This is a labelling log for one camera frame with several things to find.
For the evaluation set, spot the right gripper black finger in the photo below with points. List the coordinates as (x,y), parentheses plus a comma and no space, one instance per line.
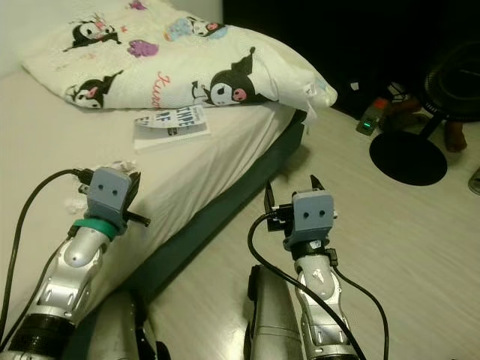
(270,201)
(316,185)

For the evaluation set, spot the white book blue letters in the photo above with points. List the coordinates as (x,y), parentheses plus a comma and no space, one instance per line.
(172,127)

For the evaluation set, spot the crumpled white tissue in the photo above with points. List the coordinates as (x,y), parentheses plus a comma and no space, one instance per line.
(73,205)

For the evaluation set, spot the grey power strip green light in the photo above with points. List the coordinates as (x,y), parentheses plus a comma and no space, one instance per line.
(371,118)

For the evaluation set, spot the black standing fan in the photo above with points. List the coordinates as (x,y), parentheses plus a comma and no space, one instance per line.
(409,159)

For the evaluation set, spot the small white paper scrap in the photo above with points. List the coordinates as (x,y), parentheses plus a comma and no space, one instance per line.
(355,85)

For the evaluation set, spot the grey left robot leg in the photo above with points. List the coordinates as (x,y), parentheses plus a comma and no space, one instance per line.
(127,330)

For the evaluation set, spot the person in black clothes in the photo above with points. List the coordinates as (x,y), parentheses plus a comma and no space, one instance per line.
(455,135)

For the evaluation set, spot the grey slipper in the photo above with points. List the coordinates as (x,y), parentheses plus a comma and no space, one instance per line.
(475,181)

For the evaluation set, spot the white Kuromi print quilt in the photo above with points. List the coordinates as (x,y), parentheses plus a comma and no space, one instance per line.
(180,60)

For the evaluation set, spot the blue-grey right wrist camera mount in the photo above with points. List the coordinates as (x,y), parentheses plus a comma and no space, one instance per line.
(311,217)

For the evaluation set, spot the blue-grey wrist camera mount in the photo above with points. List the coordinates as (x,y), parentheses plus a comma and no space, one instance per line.
(311,217)
(111,196)

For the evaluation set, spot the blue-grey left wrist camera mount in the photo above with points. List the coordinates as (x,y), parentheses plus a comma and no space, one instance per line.
(111,196)

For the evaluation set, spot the grey-blue bed frame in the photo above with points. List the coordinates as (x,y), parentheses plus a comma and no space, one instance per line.
(225,210)

